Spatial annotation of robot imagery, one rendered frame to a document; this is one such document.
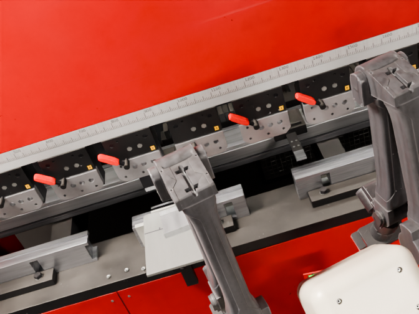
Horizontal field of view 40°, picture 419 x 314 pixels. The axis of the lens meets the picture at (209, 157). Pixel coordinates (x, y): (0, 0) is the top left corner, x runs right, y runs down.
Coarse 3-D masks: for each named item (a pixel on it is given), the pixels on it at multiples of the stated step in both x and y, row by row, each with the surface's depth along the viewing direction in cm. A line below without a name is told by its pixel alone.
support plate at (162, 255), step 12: (144, 216) 188; (156, 216) 187; (144, 228) 184; (156, 228) 182; (156, 240) 178; (168, 240) 176; (180, 240) 175; (192, 240) 174; (156, 252) 174; (168, 252) 172; (180, 252) 171; (192, 252) 170; (156, 264) 170; (168, 264) 169; (180, 264) 167
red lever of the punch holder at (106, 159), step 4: (100, 156) 165; (104, 156) 166; (108, 156) 167; (112, 156) 168; (100, 160) 165; (104, 160) 166; (108, 160) 166; (112, 160) 166; (116, 160) 167; (124, 160) 170; (128, 160) 170; (112, 164) 167; (116, 164) 167; (120, 164) 168; (124, 164) 168; (128, 164) 168; (124, 168) 168; (128, 168) 168
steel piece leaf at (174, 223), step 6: (162, 216) 185; (168, 216) 185; (174, 216) 184; (180, 216) 183; (162, 222) 183; (168, 222) 182; (174, 222) 182; (180, 222) 181; (186, 222) 180; (168, 228) 180; (174, 228) 180; (180, 228) 176; (186, 228) 177; (168, 234) 177; (174, 234) 177
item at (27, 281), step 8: (48, 272) 194; (56, 272) 197; (16, 280) 195; (24, 280) 194; (32, 280) 193; (40, 280) 192; (48, 280) 191; (0, 288) 195; (8, 288) 194; (16, 288) 192; (24, 288) 192; (32, 288) 193; (40, 288) 193; (0, 296) 193; (8, 296) 193
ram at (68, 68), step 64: (0, 0) 138; (64, 0) 140; (128, 0) 143; (192, 0) 145; (256, 0) 147; (320, 0) 149; (384, 0) 152; (0, 64) 148; (64, 64) 151; (128, 64) 153; (192, 64) 156; (256, 64) 158; (320, 64) 161; (0, 128) 160; (64, 128) 162; (128, 128) 165
